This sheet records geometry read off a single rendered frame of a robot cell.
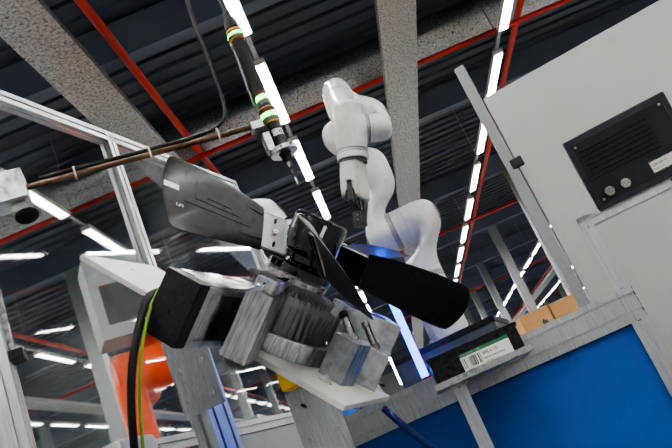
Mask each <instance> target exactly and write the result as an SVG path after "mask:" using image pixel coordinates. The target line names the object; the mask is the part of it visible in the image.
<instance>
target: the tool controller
mask: <svg viewBox="0 0 672 448"><path fill-rule="evenodd" d="M562 148H563V150H564V152H565V153H566V155H567V157H568V159H569V161H570V162H571V164H572V166H573V168H574V170H575V171H576V173H577V175H578V177H579V179H580V180H581V182H582V184H583V186H584V188H585V189H586V191H587V193H588V195H589V197H590V198H591V200H592V202H593V204H594V206H595V207H596V208H597V209H598V210H599V211H603V210H605V209H607V208H609V207H611V206H613V205H615V204H617V203H619V202H621V201H623V200H625V199H628V198H630V197H632V196H634V195H636V194H638V193H640V192H642V191H644V190H646V189H648V188H650V187H652V186H654V185H656V184H658V183H660V182H662V181H664V180H666V179H668V178H670V177H672V106H671V104H670V102H669V100H668V99H667V97H666V95H665V93H664V92H659V93H657V94H655V95H653V96H652V97H650V98H648V99H646V100H644V101H642V102H640V103H638V104H636V105H634V106H633V107H631V108H629V109H627V110H625V111H623V112H621V113H619V114H617V115H615V116H613V117H612V118H610V119H608V120H606V121H604V122H602V123H600V124H598V125H596V126H594V127H593V128H591V129H589V130H587V131H585V132H583V133H581V134H579V135H577V136H575V137H574V138H572V139H570V140H568V141H566V142H564V143H562Z"/></svg>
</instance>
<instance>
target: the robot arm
mask: <svg viewBox="0 0 672 448"><path fill-rule="evenodd" d="M322 97H323V101H324V104H325V108H326V111H327V114H328V117H329V119H330V122H329V123H327V124H326V125H325V127H324V128H323V131H322V140H323V143H324V145H325V147H326V148H327V149H328V150H329V151H330V152H331V153H333V154H334V155H336V156H337V162H338V163H339V166H340V187H341V197H342V198H343V199H344V200H346V201H348V202H350V204H351V210H352V212H353V213H352V215H353V224H354V227H355V228H362V227H366V230H365V231H366V235H365V237H366V240H367V244H368V245H374V246H379V247H384V248H388V249H391V250H395V251H398V252H399V251H401V250H403V249H405V248H408V247H410V246H412V245H414V244H416V243H418V248H417V250H416V252H415V253H414V255H413V256H412V257H411V258H410V259H409V260H408V261H407V262H406V263H407V264H410V265H413V266H416V267H419V268H422V269H425V270H428V271H431V272H434V273H436V274H439V275H441V276H444V277H446V276H445V274H444V271H443V269H442V267H441V265H440V263H439V260H438V257H437V251H436V249H437V241H438V236H439V232H440V227H441V217H440V213H439V211H438V209H437V207H436V206H435V204H434V203H432V202H430V201H428V200H425V199H420V200H416V201H413V202H410V203H408V204H406V205H404V206H402V207H400V208H397V209H395V210H393V211H391V212H389V213H387V214H386V213H385V210H386V206H387V204H388V202H389V201H390V199H391V197H392V195H393V192H394V188H395V180H394V176H393V173H392V170H391V168H390V166H389V163H388V161H387V159H386V157H385V156H384V155H383V154H382V153H381V152H380V151H379V150H377V149H374V148H371V147H367V143H371V142H381V141H385V140H387V139H389V138H390V137H391V135H392V132H393V125H392V121H391V118H390V116H389V114H388V111H387V109H386V107H385V105H383V104H382V103H381V102H380V101H378V100H376V99H374V98H371V97H368V96H363V95H358V94H356V93H354V92H353V91H352V90H351V88H350V86H349V85H348V84H347V83H346V82H345V81H344V80H343V79H340V78H331V79H329V80H328V81H327V82H326V83H325V84H324V86H323V88H322ZM366 201H367V202H366ZM367 203H368V208H367V217H366V207H367ZM421 321H422V320H421ZM422 323H423V325H424V328H425V330H426V332H427V334H428V336H429V339H430V341H429V344H428V345H430V344H432V343H434V342H436V341H438V340H440V339H442V338H444V337H446V336H449V335H451V334H453V333H455V332H457V331H459V330H461V329H463V328H466V327H468V326H470V325H472V323H469V324H468V322H467V320H466V318H465V316H464V314H463V315H462V316H461V318H460V319H459V320H458V321H457V322H456V323H454V324H453V325H452V326H450V327H449V328H447V329H440V328H438V327H435V326H433V325H431V324H429V323H426V322H424V321H422Z"/></svg>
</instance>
